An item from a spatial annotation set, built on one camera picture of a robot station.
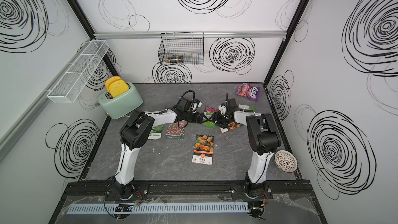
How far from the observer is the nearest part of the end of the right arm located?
0.77m

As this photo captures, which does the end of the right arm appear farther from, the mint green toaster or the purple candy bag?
the mint green toaster

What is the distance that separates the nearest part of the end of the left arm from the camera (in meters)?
0.84

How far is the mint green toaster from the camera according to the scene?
0.93m

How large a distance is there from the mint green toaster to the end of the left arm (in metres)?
0.34
